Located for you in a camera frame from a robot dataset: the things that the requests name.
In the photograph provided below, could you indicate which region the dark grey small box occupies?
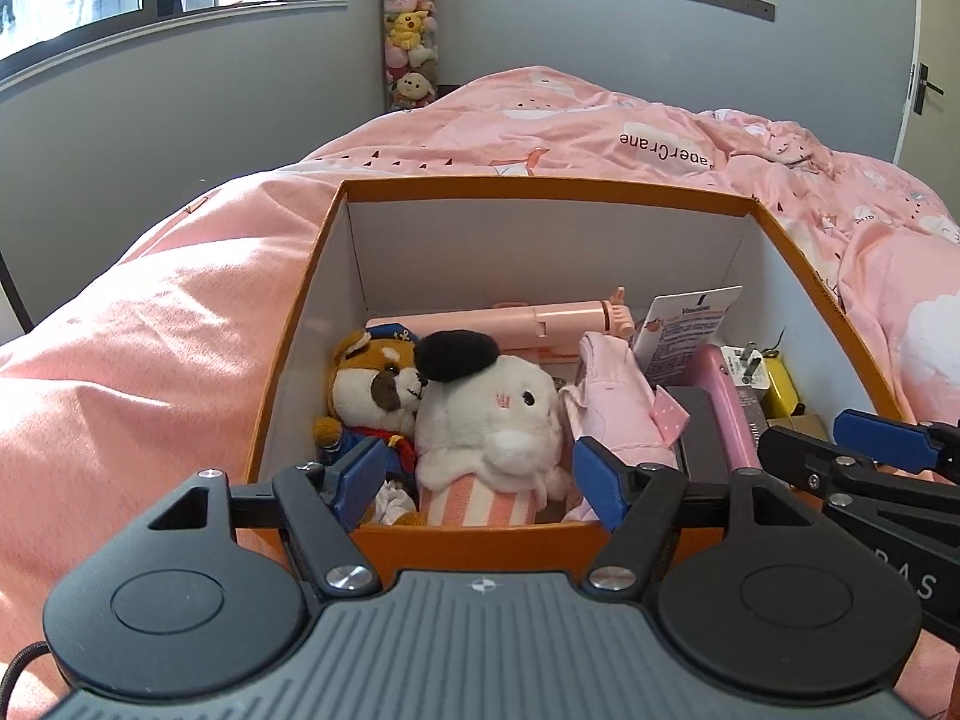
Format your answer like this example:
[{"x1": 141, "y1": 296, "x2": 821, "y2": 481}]
[{"x1": 667, "y1": 385, "x2": 729, "y2": 484}]

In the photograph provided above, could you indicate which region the pink fabric pouch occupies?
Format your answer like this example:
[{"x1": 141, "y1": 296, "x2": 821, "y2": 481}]
[{"x1": 558, "y1": 330, "x2": 692, "y2": 522}]

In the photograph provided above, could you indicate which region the white plug charger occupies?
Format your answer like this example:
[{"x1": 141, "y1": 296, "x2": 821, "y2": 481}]
[{"x1": 721, "y1": 341, "x2": 771, "y2": 400}]

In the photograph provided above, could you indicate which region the white black plush toy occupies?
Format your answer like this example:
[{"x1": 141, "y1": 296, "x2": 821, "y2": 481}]
[{"x1": 413, "y1": 330, "x2": 571, "y2": 528}]

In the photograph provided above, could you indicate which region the yellow small box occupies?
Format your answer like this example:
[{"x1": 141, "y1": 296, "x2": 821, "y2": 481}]
[{"x1": 761, "y1": 333, "x2": 805, "y2": 419}]

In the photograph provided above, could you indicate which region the pink flat case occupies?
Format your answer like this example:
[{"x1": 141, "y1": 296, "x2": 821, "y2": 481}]
[{"x1": 679, "y1": 344, "x2": 768, "y2": 468}]

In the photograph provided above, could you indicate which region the brown red panda plush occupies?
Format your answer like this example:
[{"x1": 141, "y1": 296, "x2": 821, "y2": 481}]
[{"x1": 313, "y1": 323, "x2": 427, "y2": 527}]

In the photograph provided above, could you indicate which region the white printed label card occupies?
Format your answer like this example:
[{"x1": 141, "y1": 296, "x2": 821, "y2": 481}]
[{"x1": 633, "y1": 286, "x2": 742, "y2": 385}]

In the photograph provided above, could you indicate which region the pink patterned duvet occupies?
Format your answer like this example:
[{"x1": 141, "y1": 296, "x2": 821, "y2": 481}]
[{"x1": 2, "y1": 67, "x2": 958, "y2": 655}]

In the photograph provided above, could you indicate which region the orange cardboard box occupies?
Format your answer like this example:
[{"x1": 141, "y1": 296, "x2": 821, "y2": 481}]
[{"x1": 242, "y1": 174, "x2": 910, "y2": 587}]

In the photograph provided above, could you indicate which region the white box with black edge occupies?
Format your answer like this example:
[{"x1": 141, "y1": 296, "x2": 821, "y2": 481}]
[{"x1": 0, "y1": 257, "x2": 34, "y2": 344}]

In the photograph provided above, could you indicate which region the clear tube of plush toys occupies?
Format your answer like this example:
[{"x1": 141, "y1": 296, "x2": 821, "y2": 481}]
[{"x1": 381, "y1": 0, "x2": 439, "y2": 110}]

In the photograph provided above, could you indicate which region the door with black handle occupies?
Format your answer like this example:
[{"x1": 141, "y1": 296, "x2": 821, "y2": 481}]
[{"x1": 895, "y1": 0, "x2": 960, "y2": 215}]

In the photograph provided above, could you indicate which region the black cable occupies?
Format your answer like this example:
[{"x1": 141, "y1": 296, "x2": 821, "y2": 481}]
[{"x1": 0, "y1": 638, "x2": 51, "y2": 714}]

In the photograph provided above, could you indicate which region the grey wall plate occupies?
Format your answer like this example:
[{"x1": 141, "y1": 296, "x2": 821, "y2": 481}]
[{"x1": 686, "y1": 0, "x2": 776, "y2": 23}]

